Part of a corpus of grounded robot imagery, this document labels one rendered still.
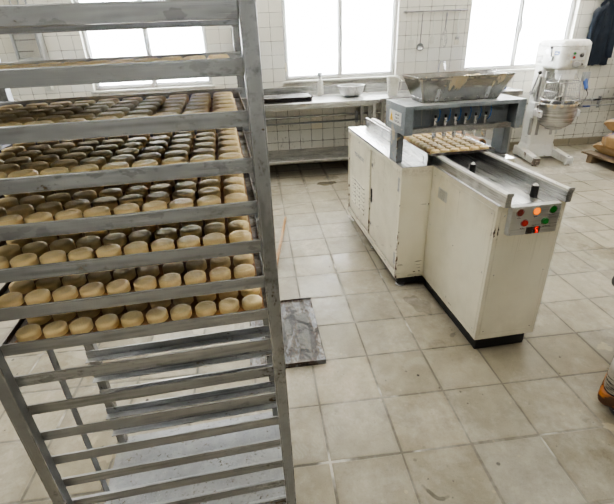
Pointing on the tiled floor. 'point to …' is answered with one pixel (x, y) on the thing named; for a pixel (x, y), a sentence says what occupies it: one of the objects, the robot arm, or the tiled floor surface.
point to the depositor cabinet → (391, 201)
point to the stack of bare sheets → (297, 335)
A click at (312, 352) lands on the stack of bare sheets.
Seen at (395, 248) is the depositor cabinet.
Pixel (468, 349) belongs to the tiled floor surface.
